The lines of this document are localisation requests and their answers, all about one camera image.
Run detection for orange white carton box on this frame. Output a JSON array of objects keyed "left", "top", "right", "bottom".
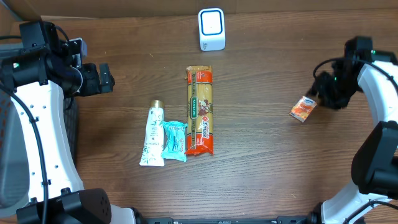
[{"left": 289, "top": 96, "right": 317, "bottom": 122}]

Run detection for teal tissue packet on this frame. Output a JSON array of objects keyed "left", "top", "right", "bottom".
[{"left": 161, "top": 121, "right": 187, "bottom": 162}]

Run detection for orange spaghetti packet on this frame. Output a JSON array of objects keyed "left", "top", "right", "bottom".
[{"left": 185, "top": 65, "right": 214, "bottom": 155}]

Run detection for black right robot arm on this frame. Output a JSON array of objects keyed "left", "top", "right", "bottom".
[{"left": 307, "top": 36, "right": 397, "bottom": 224}]

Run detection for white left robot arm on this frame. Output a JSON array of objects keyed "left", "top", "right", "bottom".
[{"left": 1, "top": 21, "right": 145, "bottom": 224}]

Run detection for white barcode scanner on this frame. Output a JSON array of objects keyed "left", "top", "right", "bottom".
[{"left": 198, "top": 8, "right": 226, "bottom": 52}]

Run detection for white gold tube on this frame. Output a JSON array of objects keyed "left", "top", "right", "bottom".
[{"left": 139, "top": 100, "right": 165, "bottom": 167}]

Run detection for grey plastic mesh basket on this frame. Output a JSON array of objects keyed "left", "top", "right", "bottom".
[{"left": 0, "top": 42, "right": 80, "bottom": 218}]

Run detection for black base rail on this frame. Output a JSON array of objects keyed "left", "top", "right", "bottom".
[{"left": 136, "top": 216, "right": 307, "bottom": 224}]

